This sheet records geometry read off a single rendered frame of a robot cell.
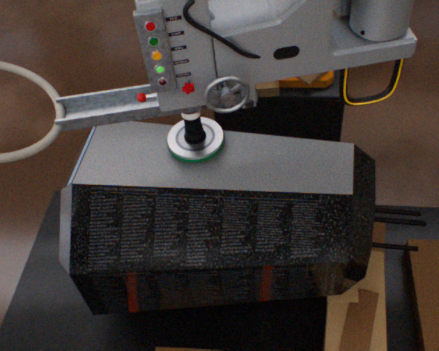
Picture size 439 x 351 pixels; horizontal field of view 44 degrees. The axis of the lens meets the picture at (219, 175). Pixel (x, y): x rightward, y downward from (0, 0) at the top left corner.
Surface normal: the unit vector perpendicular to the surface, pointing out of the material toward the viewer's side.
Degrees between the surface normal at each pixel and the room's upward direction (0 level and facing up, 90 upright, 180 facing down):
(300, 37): 90
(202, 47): 90
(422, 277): 0
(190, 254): 45
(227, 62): 90
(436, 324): 0
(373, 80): 0
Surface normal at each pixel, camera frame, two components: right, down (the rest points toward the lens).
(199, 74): 0.15, 0.75
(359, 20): -0.77, 0.53
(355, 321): -0.09, -0.64
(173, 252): -0.15, 0.09
